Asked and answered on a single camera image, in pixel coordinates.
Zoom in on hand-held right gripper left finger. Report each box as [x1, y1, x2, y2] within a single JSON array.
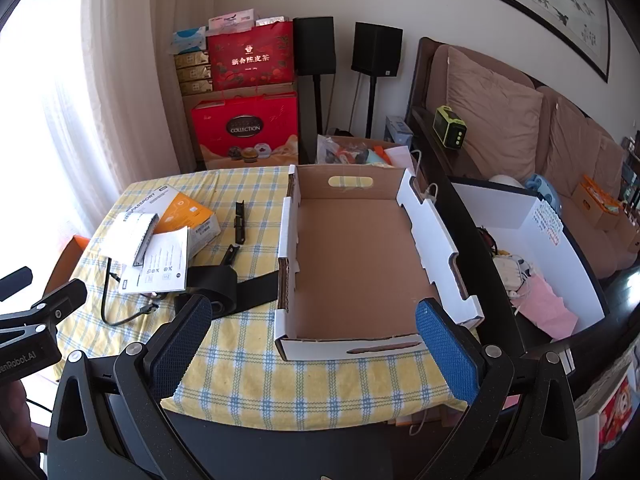
[[45, 294, 213, 480]]

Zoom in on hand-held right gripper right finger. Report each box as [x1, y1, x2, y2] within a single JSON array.
[[415, 299, 582, 480]]

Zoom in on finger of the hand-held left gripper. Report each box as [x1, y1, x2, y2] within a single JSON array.
[[0, 279, 89, 348], [0, 267, 33, 302]]

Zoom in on black cable bundle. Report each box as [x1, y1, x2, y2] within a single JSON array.
[[475, 226, 501, 257], [175, 244, 281, 318]]

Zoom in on white instruction leaflet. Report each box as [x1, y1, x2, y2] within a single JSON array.
[[120, 226, 190, 295]]

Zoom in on cardboard tray box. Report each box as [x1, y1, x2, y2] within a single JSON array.
[[274, 164, 486, 362]]

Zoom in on black metal bracket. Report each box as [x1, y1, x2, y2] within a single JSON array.
[[234, 201, 249, 246]]

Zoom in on orange white hard drive box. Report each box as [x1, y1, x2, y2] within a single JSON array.
[[122, 185, 221, 266]]

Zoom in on orange open box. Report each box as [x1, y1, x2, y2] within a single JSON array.
[[44, 234, 92, 306]]

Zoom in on yellow checked tablecloth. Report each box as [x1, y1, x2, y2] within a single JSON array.
[[56, 165, 481, 433]]

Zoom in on white earphone case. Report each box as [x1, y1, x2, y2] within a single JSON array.
[[492, 255, 526, 293]]

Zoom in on pink paper bag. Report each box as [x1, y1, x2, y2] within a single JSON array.
[[515, 274, 580, 340]]

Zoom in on large white storage box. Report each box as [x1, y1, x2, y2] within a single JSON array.
[[425, 175, 608, 361]]

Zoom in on white round object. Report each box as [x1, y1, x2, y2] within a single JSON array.
[[487, 174, 526, 190]]

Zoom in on printed white carton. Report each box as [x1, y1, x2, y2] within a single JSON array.
[[575, 347, 640, 461]]

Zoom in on light blue massager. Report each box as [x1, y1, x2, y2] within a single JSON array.
[[524, 174, 560, 207]]

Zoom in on brown orange carton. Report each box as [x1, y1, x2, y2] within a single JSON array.
[[571, 175, 626, 232]]

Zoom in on white curtain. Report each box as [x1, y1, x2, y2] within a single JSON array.
[[0, 0, 216, 261]]

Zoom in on red Collection gift box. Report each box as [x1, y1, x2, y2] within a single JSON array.
[[190, 94, 300, 171]]

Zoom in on cluttered cardboard box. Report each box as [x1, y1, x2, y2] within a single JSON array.
[[316, 134, 417, 171]]

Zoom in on lime green portable device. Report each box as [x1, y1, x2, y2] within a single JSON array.
[[432, 106, 469, 151]]

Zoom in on blue white carton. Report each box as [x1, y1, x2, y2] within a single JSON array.
[[385, 116, 415, 149]]

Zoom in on large beige sofa cushion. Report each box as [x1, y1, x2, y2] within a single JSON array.
[[446, 46, 545, 183]]

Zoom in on black speaker stand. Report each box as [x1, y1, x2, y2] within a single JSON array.
[[366, 76, 377, 139], [312, 75, 324, 137]]

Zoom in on brown sofa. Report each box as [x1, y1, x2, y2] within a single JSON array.
[[406, 36, 640, 286]]

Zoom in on red floral gift bag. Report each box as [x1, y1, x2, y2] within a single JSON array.
[[206, 20, 296, 92]]

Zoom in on blue white tissue pack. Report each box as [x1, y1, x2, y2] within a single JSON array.
[[170, 26, 208, 56]]

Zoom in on white pink packet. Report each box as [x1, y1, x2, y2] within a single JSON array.
[[209, 9, 257, 29]]

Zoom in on white charging cable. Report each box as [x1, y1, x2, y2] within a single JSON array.
[[409, 149, 440, 203]]

